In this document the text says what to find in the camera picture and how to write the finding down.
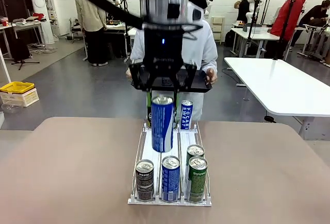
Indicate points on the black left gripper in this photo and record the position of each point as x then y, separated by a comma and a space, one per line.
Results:
163, 54

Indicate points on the black plastic tray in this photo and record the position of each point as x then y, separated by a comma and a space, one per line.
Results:
199, 82

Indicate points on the blue Pocari Sweat can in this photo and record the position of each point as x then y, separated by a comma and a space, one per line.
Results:
162, 123
170, 180
187, 116

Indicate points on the person's right forearm white sleeve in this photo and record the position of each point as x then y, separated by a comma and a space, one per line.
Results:
135, 58

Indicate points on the person's left forearm white sleeve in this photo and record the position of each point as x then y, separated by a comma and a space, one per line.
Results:
210, 63

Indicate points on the person in white hoodie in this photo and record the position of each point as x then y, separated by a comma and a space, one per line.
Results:
206, 43

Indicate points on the person in beige jacket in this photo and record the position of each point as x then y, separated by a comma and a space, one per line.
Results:
91, 28

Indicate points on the person in black shirt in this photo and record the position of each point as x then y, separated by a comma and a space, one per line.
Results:
243, 7

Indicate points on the person in red jacket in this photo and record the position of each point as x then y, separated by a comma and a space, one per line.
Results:
288, 15

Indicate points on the bending person in black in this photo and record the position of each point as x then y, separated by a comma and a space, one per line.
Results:
315, 14

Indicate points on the person's right hand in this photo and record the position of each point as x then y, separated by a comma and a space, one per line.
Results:
129, 73

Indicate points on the person's left hand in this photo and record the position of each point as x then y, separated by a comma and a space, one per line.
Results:
213, 76

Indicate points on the white can dispenser rack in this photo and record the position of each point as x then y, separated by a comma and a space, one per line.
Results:
148, 144

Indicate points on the white drawer unit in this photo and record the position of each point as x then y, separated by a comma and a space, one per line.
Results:
217, 29

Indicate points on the black backpack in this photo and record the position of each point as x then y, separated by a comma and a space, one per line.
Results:
230, 38

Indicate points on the green soda can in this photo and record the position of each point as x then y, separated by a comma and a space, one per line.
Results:
195, 151
198, 182

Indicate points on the white table with bin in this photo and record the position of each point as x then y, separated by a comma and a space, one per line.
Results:
257, 36

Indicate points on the large white table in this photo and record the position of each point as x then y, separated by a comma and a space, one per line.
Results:
283, 87

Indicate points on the cream plastic crate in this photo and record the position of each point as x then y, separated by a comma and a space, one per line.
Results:
23, 99

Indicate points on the white tower air conditioner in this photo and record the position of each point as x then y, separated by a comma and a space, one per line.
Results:
38, 2

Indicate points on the yellow shallow tray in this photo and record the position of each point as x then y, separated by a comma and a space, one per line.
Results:
16, 87

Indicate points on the white cluttered table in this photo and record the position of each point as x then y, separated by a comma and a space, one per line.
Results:
23, 25

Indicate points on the clear plastic bowl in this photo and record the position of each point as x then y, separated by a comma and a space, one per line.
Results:
10, 107

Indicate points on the red cup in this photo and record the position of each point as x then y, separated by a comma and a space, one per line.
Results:
4, 22

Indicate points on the black camera stand pole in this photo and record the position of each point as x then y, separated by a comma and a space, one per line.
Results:
286, 33
252, 28
127, 36

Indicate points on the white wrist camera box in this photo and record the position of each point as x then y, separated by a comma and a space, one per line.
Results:
196, 13

